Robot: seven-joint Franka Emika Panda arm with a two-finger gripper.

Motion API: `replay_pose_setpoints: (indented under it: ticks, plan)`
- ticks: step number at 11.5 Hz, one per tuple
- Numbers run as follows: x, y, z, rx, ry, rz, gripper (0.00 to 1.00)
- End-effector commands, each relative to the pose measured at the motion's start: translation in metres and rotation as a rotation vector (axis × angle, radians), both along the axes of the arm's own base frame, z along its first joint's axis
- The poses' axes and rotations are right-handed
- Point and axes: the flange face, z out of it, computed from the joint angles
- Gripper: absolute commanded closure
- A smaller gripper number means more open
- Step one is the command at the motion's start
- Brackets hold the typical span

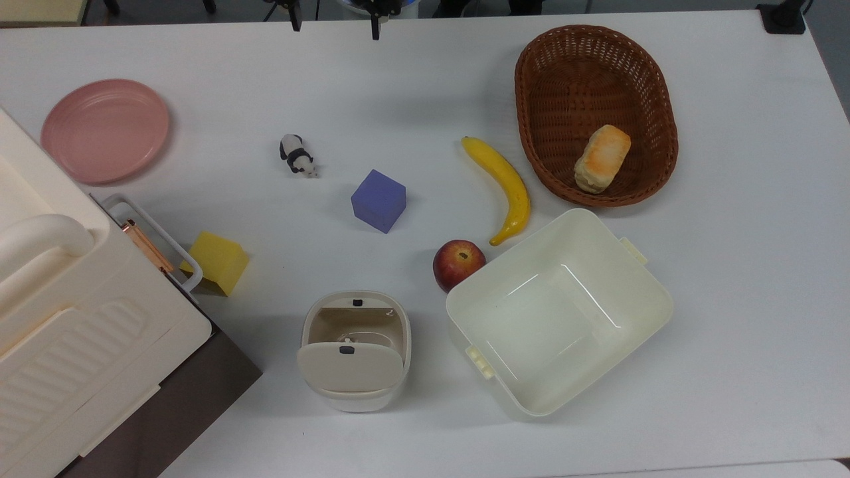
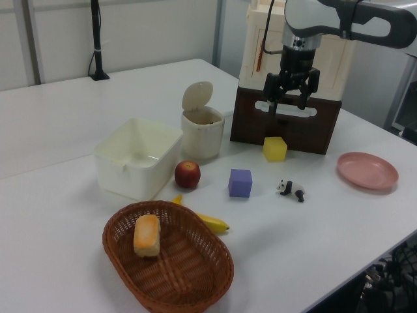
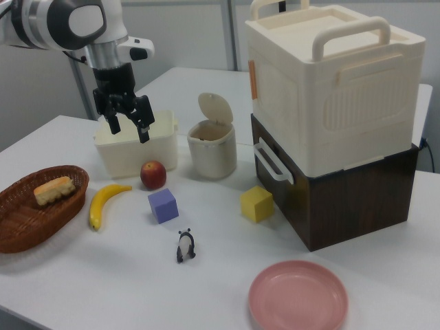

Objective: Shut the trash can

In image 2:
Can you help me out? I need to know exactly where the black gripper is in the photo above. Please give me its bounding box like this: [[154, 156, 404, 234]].
[[263, 45, 321, 117]]

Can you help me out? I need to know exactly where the white square plastic container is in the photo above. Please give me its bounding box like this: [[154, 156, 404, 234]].
[[93, 117, 184, 201]]

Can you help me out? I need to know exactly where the dark brown wooden box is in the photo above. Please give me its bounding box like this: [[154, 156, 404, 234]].
[[229, 85, 343, 156]]

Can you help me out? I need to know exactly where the orange cabinet handle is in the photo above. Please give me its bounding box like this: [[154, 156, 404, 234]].
[[255, 38, 264, 72]]

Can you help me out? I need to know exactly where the brown wicker basket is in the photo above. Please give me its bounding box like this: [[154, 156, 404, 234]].
[[102, 200, 235, 313]]

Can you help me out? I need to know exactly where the cream lidded trash can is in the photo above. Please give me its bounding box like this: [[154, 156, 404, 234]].
[[180, 80, 226, 160]]

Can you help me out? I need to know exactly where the pink plastic plate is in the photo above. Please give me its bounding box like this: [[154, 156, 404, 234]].
[[336, 151, 399, 190]]

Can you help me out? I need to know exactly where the purple foam cube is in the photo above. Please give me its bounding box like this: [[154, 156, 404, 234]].
[[228, 168, 253, 199]]

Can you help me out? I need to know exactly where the black cable bundle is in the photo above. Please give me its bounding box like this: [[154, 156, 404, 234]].
[[354, 240, 417, 313]]

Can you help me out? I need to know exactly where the red apple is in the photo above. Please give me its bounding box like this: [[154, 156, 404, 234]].
[[174, 160, 201, 189]]

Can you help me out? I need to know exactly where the yellow foam cube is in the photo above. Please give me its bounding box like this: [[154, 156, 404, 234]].
[[263, 136, 289, 163]]

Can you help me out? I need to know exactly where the yellow banana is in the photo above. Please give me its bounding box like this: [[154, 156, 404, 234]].
[[171, 194, 231, 235]]

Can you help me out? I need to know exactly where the cream plastic cabinet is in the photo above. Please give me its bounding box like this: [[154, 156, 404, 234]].
[[238, 0, 358, 102]]

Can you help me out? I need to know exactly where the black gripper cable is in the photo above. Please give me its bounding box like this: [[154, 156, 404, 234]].
[[261, 0, 284, 55]]

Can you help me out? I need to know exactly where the panda toy figure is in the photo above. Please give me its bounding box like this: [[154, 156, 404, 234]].
[[276, 179, 306, 203]]

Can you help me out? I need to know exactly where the toasted bread block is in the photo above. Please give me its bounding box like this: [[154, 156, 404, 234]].
[[133, 214, 162, 258]]

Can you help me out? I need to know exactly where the black pole stand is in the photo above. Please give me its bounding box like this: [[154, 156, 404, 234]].
[[87, 0, 111, 82]]

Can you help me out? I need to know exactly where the grey metal frame post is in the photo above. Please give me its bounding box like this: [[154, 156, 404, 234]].
[[18, 0, 46, 86], [210, 0, 229, 70]]

